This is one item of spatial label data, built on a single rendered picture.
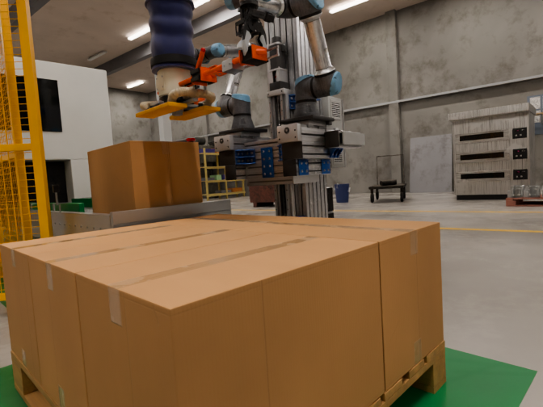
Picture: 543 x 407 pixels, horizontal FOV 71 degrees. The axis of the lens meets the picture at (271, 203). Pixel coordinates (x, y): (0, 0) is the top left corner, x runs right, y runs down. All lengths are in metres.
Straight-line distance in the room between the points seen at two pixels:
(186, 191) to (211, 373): 1.58
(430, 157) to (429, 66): 2.67
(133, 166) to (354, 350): 1.43
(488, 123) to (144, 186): 7.64
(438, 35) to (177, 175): 11.30
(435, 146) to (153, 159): 10.62
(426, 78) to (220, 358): 12.22
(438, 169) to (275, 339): 11.38
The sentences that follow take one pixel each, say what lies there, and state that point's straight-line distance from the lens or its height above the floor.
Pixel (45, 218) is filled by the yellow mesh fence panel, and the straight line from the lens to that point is 2.60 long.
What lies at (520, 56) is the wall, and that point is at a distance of 12.21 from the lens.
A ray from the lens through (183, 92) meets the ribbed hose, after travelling 1.84.
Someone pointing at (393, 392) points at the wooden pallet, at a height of 0.13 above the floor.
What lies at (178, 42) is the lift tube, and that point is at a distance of 2.02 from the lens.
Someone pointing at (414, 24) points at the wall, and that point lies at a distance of 13.17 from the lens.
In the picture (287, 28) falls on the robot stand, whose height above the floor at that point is 1.62.
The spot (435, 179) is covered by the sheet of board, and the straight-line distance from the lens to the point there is 11.99.
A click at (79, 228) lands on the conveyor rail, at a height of 0.51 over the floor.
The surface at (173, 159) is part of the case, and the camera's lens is 2.12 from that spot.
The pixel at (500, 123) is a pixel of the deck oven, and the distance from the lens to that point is 8.81.
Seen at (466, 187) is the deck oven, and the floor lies 0.26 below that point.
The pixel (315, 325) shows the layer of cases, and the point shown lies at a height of 0.41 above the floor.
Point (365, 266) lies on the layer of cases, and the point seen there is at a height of 0.50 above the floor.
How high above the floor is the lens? 0.72
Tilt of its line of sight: 4 degrees down
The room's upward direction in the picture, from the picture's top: 4 degrees counter-clockwise
